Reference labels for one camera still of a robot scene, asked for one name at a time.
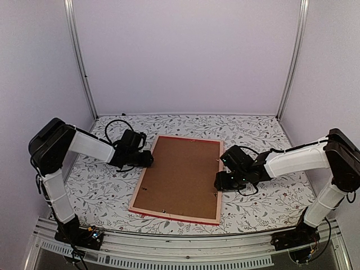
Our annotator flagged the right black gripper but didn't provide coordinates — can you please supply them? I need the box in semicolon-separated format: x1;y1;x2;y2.
214;170;249;191

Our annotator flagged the brown cardboard backing board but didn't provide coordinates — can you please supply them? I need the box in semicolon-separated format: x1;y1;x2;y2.
132;137;220;219

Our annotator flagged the red wooden picture frame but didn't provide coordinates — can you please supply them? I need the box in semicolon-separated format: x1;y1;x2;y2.
127;134;225;226

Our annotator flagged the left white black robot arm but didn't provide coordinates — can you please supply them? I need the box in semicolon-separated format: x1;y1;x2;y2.
28;118;154;244

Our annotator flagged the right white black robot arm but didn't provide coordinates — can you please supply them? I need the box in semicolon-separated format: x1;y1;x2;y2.
214;128;359;245

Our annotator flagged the floral patterned table cover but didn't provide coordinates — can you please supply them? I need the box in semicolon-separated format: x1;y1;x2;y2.
66;115;314;235

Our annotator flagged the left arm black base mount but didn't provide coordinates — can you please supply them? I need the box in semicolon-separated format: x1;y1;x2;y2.
55;216;104;251

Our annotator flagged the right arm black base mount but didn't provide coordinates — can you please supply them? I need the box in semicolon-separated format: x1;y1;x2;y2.
271;222;320;251

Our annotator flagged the left aluminium corner post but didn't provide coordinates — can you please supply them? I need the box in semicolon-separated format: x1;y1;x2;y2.
64;0;98;120

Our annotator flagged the aluminium corner post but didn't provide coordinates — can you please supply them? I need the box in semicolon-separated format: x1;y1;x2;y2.
276;0;309;122
64;0;98;120

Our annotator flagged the right aluminium corner post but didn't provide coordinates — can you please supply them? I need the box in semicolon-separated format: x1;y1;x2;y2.
276;0;309;122

